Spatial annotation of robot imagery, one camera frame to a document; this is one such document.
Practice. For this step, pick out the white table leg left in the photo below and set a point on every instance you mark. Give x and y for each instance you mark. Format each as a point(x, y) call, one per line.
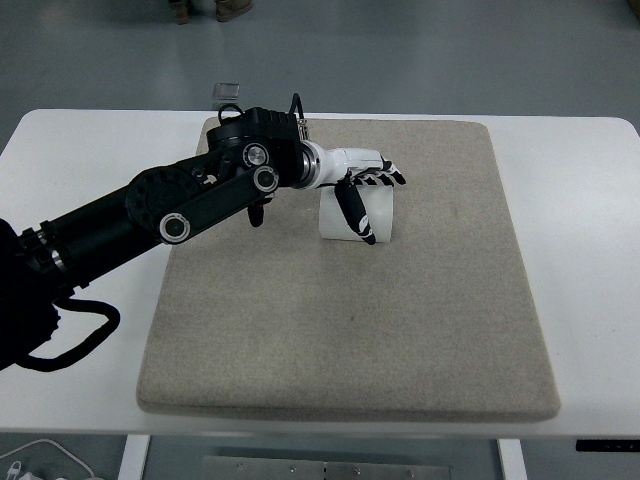
point(134, 457)

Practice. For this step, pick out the white ribbed cup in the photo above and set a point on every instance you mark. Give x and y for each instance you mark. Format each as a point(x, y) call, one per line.
point(378, 202)

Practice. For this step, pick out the white table leg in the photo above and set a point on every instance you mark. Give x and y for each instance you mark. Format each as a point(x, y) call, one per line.
point(512, 459)
point(134, 457)

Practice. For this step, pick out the brown shoe left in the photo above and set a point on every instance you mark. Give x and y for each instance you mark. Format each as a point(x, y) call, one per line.
point(181, 10)

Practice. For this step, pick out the brown shoe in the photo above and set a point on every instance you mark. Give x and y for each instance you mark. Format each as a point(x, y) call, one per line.
point(181, 10)
point(227, 10)

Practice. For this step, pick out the small clear plastic box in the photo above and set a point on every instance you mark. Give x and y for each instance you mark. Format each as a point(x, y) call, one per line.
point(224, 93)

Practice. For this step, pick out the white table leg right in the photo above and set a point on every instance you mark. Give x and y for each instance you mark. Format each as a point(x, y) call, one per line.
point(512, 459)

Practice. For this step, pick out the black table control panel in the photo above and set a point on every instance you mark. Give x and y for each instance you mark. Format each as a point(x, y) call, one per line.
point(608, 445)

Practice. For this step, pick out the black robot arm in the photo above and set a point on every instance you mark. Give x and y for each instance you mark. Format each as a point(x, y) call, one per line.
point(250, 154)

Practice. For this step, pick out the beige felt mat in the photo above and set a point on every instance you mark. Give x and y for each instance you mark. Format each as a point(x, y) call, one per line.
point(438, 324)

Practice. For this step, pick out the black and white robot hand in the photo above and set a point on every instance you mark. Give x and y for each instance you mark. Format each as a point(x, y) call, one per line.
point(345, 169)

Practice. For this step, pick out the brown shoe right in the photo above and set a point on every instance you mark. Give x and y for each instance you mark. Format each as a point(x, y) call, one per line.
point(227, 10)

